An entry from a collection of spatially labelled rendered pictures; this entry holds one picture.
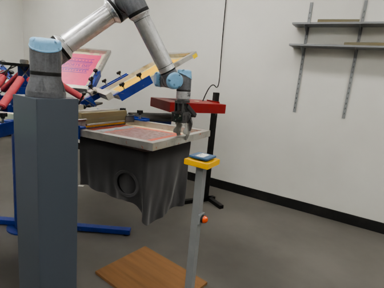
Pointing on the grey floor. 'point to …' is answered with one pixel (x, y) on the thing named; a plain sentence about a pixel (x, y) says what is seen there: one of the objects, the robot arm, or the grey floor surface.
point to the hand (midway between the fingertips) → (183, 136)
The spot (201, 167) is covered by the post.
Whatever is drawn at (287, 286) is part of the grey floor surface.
